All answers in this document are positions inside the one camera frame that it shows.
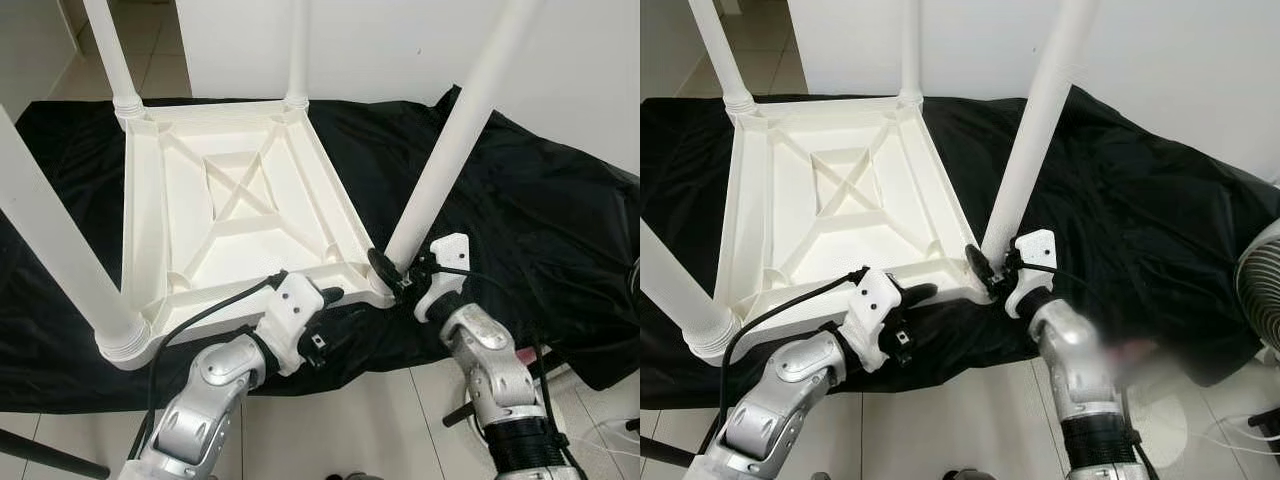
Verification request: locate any black nylon cloth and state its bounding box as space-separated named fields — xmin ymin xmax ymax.
xmin=640 ymin=85 xmax=1280 ymax=411
xmin=0 ymin=85 xmax=641 ymax=413

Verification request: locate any white plastic table top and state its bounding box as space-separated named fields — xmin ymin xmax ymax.
xmin=700 ymin=95 xmax=991 ymax=363
xmin=95 ymin=97 xmax=396 ymax=371

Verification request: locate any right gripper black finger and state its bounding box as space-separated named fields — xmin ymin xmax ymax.
xmin=963 ymin=243 xmax=1000 ymax=297
xmin=366 ymin=248 xmax=407 ymax=300

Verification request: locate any white plastic table leg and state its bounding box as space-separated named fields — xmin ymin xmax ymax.
xmin=83 ymin=0 xmax=146 ymax=121
xmin=898 ymin=0 xmax=925 ymax=106
xmin=640 ymin=222 xmax=743 ymax=359
xmin=980 ymin=0 xmax=1101 ymax=269
xmin=383 ymin=0 xmax=546 ymax=273
xmin=0 ymin=103 xmax=153 ymax=363
xmin=688 ymin=0 xmax=758 ymax=116
xmin=285 ymin=0 xmax=313 ymax=109

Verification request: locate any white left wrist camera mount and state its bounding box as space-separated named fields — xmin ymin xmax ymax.
xmin=840 ymin=268 xmax=906 ymax=373
xmin=255 ymin=272 xmax=326 ymax=376

